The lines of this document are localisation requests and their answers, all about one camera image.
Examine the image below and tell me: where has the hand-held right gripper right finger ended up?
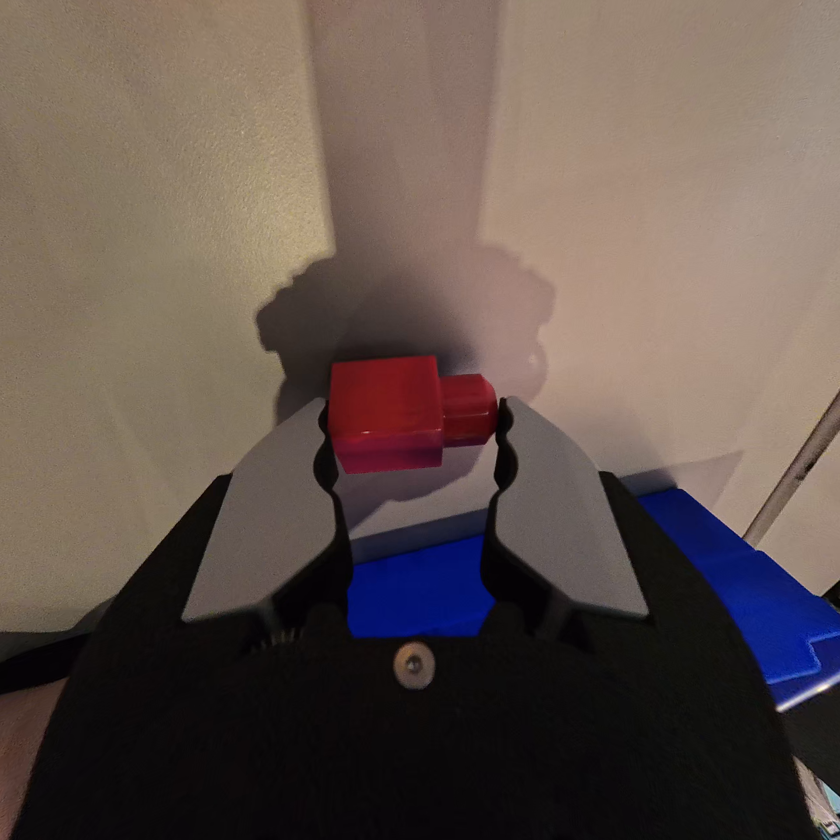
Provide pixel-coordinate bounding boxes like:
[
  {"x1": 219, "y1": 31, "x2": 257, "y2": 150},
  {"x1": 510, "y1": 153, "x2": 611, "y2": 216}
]
[{"x1": 481, "y1": 395, "x2": 651, "y2": 621}]

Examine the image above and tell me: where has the red mega block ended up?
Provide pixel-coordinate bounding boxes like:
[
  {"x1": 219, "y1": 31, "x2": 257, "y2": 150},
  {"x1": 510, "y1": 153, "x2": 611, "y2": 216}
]
[{"x1": 326, "y1": 356, "x2": 500, "y2": 475}]

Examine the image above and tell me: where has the blue plastic bin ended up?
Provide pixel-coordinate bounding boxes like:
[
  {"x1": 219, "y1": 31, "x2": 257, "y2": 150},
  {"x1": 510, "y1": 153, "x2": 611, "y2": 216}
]
[{"x1": 346, "y1": 489, "x2": 840, "y2": 713}]

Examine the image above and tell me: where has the grey metal pole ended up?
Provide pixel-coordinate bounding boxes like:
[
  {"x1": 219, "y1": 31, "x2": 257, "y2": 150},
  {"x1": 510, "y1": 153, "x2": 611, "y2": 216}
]
[{"x1": 745, "y1": 390, "x2": 840, "y2": 546}]

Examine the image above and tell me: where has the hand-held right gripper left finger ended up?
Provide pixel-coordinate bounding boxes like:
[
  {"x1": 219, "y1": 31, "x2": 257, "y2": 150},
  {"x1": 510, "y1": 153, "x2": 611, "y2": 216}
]
[{"x1": 182, "y1": 397, "x2": 353, "y2": 623}]

